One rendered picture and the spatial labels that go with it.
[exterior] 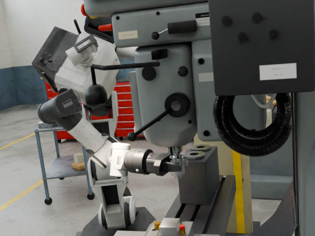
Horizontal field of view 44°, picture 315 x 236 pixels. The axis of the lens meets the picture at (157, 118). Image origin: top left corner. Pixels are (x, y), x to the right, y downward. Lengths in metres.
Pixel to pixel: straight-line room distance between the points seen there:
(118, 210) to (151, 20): 1.31
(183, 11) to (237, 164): 2.13
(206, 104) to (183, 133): 0.13
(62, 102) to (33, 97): 11.02
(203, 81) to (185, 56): 0.09
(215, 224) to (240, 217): 1.79
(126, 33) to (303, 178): 0.62
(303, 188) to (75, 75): 0.97
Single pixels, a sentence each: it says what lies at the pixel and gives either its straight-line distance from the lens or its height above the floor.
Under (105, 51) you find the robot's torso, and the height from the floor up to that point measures 1.62.
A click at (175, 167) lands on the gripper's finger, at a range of 1.26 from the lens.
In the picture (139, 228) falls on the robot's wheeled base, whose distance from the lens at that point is 2.35.
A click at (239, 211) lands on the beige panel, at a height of 0.23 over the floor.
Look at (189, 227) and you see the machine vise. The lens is 1.24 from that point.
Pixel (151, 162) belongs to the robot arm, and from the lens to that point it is 1.28.
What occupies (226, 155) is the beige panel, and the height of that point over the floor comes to 0.70.
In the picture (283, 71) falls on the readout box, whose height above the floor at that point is 1.56.
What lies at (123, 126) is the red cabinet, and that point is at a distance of 6.43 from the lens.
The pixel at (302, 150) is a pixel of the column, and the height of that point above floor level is 1.33.
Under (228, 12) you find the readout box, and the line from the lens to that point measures 0.81.
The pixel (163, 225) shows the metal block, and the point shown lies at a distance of 1.20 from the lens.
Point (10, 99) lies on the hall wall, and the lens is 12.60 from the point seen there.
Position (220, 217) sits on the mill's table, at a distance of 1.53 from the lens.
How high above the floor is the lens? 1.65
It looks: 12 degrees down
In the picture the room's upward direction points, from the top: 6 degrees counter-clockwise
